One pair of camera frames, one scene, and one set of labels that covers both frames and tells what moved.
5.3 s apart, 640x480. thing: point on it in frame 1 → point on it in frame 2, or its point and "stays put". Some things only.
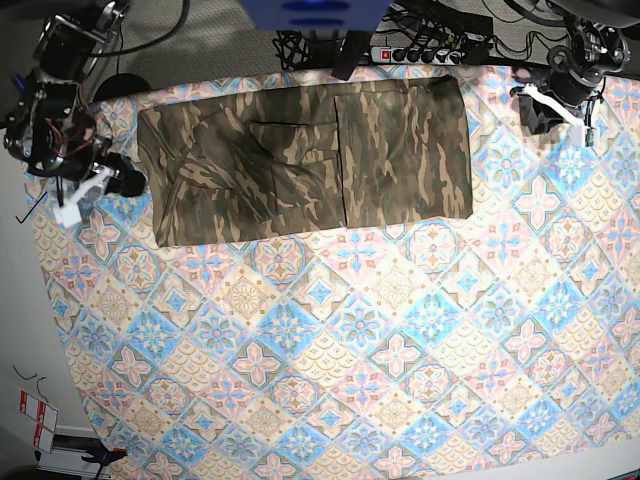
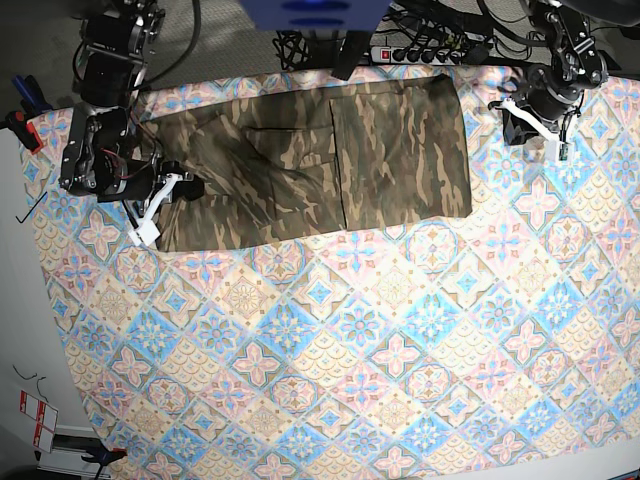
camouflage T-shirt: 306,159 stays put
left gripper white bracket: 71,213 → 147,230
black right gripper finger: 130,182 → 190,190
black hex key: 24,218 stays put
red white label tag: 46,418 stays put
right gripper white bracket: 539,117 → 516,131
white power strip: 405,55 stays put
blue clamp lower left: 103,456 stays put
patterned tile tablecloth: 503,346 stays put
